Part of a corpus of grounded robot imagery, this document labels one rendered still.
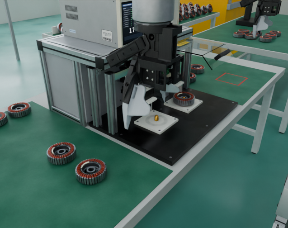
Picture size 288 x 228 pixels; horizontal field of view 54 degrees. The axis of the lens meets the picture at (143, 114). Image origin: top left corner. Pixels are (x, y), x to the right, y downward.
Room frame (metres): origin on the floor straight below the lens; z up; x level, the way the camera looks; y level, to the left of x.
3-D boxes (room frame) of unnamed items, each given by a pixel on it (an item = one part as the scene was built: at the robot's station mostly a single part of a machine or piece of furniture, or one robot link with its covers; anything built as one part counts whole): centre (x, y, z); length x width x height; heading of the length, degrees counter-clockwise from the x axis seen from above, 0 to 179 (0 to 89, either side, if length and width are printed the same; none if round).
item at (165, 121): (1.14, -0.06, 0.78); 0.15 x 0.15 x 0.01; 51
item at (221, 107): (1.25, -0.12, 0.76); 0.64 x 0.47 x 0.02; 141
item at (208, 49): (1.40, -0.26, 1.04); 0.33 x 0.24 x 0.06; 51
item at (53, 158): (0.91, 0.33, 0.77); 0.11 x 0.11 x 0.04
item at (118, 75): (1.30, -0.06, 1.03); 0.62 x 0.01 x 0.03; 141
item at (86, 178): (0.80, 0.19, 0.77); 0.11 x 0.11 x 0.04
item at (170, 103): (1.33, -0.21, 0.78); 0.15 x 0.15 x 0.01; 51
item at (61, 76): (1.23, 0.38, 0.91); 0.28 x 0.03 x 0.32; 51
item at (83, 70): (1.40, 0.06, 0.92); 0.66 x 0.01 x 0.30; 141
